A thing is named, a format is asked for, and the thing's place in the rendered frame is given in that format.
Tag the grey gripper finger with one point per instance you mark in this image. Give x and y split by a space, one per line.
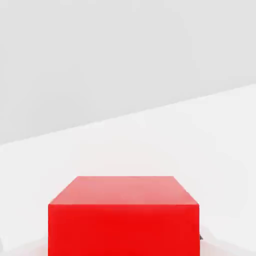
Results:
201 237

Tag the small red cube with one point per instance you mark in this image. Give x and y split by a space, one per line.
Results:
123 230

